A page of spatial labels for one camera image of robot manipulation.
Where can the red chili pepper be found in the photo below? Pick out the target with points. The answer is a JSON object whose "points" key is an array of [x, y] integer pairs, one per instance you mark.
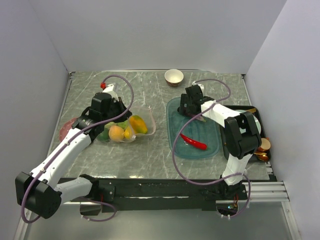
{"points": [[194, 143]]}

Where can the orange fruit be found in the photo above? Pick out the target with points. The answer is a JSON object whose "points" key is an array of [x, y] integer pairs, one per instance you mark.
{"points": [[116, 133]]}

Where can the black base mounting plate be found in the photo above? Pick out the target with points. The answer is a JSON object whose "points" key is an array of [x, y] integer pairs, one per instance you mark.
{"points": [[138, 194]]}

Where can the teal plastic food tray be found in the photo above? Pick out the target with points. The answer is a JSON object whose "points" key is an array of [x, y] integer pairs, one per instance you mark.
{"points": [[199, 139]]}

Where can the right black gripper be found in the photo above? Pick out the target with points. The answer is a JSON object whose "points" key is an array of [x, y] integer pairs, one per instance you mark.
{"points": [[185, 100]]}

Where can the yellow lemon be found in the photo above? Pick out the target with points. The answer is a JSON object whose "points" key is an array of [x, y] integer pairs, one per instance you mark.
{"points": [[129, 133]]}

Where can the beige ceramic bowl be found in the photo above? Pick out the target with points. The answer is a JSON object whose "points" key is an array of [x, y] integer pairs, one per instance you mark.
{"points": [[173, 77]]}

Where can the black serving tray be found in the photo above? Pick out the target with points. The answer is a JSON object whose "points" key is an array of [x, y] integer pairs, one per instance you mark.
{"points": [[253, 158]]}

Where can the purple eggplant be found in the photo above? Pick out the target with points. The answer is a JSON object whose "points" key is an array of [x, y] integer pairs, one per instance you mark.
{"points": [[199, 118]]}

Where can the wooden chopsticks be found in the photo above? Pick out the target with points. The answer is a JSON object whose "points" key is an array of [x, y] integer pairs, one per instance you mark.
{"points": [[252, 110]]}

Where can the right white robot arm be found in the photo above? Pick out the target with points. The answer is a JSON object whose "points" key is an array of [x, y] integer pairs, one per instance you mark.
{"points": [[240, 146]]}

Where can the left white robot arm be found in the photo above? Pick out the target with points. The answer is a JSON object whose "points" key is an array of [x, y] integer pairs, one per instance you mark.
{"points": [[40, 190]]}

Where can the pale green cabbage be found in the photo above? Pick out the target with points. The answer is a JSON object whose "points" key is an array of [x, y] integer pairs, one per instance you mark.
{"points": [[123, 124]]}

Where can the clear zip top bag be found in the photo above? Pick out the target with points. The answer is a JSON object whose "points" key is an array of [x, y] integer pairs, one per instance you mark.
{"points": [[146, 114]]}

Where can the pink plate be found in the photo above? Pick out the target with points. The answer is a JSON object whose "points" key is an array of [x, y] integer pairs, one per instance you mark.
{"points": [[65, 129]]}

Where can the light green plate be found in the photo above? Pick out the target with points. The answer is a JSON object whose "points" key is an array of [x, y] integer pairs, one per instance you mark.
{"points": [[258, 125]]}

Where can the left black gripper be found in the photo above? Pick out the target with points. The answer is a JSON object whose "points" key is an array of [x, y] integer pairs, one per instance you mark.
{"points": [[119, 103]]}

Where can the yellow green mango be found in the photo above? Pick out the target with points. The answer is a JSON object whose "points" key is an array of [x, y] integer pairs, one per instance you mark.
{"points": [[138, 124]]}

